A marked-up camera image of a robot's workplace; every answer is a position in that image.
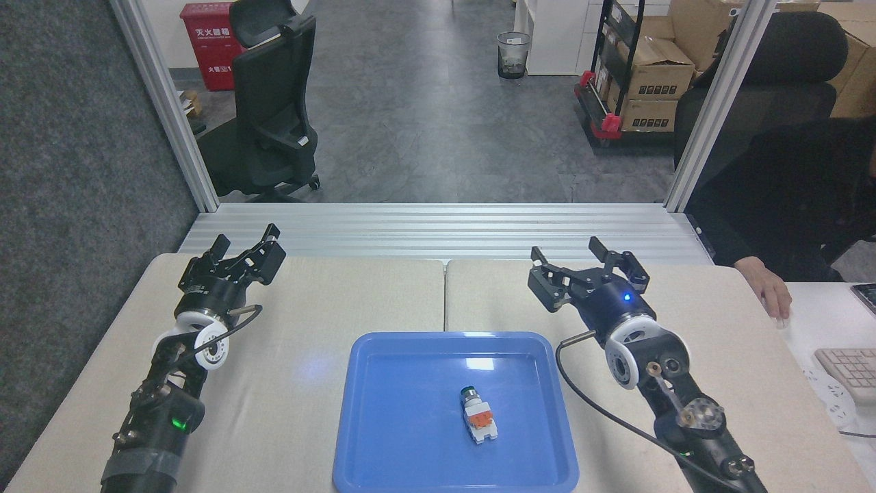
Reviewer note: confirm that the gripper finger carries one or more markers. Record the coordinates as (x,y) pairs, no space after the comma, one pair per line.
(554,284)
(263,260)
(629,266)
(219,248)

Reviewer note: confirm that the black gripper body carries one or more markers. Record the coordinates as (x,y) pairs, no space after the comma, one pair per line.
(209,291)
(619,305)

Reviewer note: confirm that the white orange switch part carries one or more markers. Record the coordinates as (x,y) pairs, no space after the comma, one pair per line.
(479,418)

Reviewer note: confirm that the blue plastic tray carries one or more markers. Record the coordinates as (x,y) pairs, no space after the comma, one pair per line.
(410,424)

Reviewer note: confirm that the person's hand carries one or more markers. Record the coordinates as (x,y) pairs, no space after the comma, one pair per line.
(770,287)

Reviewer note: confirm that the small cardboard box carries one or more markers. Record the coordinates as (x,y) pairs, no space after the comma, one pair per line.
(191,103)

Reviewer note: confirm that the black cart with red corners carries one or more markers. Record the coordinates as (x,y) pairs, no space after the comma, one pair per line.
(606,116)

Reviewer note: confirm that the flat cardboard box with print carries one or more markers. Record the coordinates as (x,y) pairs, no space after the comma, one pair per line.
(647,115)

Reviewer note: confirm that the black office chair with headrest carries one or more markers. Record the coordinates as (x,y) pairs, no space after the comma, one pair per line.
(274,103)

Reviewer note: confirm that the person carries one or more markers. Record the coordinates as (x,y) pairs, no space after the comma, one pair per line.
(794,192)

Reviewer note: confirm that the cardboard box with open flap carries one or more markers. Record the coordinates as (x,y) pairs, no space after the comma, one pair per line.
(653,68)

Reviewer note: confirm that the red fire extinguisher box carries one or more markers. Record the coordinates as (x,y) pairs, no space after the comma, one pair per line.
(209,48)

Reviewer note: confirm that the white desk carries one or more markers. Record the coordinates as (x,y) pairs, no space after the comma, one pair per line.
(831,322)

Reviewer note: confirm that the dark flat device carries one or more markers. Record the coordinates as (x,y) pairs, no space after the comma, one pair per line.
(866,298)

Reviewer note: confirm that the white keyboard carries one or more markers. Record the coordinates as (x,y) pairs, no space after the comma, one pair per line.
(852,373)

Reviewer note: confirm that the white cabinet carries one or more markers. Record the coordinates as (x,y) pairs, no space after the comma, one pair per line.
(554,34)

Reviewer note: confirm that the black mesh office chair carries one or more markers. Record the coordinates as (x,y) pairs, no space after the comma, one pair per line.
(787,75)

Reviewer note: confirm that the silver aluminium rail base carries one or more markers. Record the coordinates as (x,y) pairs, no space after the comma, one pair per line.
(445,233)

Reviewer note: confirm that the silver aluminium post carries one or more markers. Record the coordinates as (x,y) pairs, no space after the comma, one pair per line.
(171,116)
(718,109)

